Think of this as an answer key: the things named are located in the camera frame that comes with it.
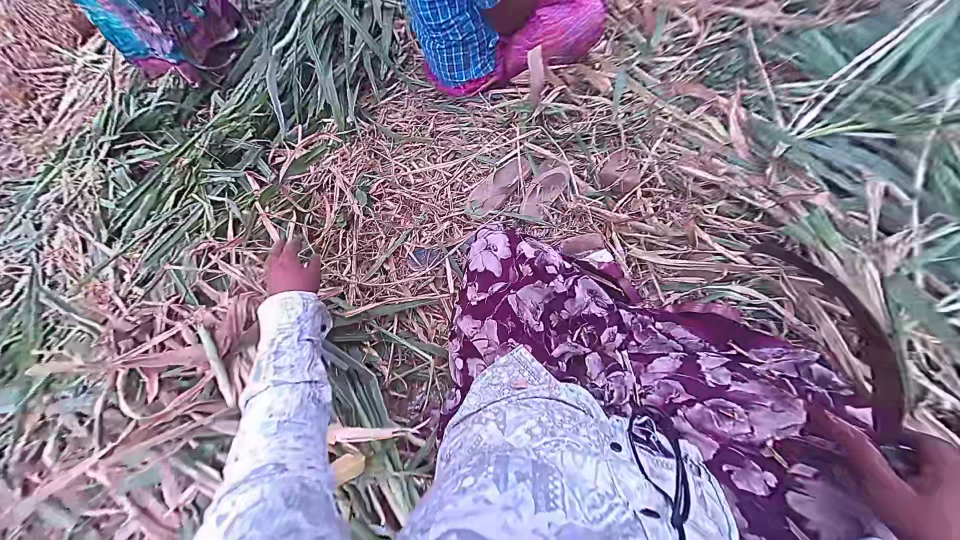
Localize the person's left hand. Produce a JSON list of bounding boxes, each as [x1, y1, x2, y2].
[[266, 237, 323, 296]]

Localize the person's right hand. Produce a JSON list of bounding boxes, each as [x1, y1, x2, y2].
[[807, 405, 960, 540]]

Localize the dark curved sickle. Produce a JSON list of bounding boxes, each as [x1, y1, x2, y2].
[[750, 241, 920, 475]]

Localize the person's left forearm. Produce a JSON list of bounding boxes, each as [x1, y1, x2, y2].
[[193, 290, 352, 540]]

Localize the pile of green grass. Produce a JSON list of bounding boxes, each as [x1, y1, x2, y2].
[[738, 0, 960, 346], [15, 0, 402, 301]]

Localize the pile of dry stalks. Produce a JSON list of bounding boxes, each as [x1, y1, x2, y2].
[[0, 277, 264, 540]]

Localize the person's legs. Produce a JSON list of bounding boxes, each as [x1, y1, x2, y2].
[[441, 225, 901, 540]]

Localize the person's body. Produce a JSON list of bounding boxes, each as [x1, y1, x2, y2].
[[396, 345, 742, 540]]

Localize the black cord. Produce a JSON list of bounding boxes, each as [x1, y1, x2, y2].
[[627, 405, 692, 540]]

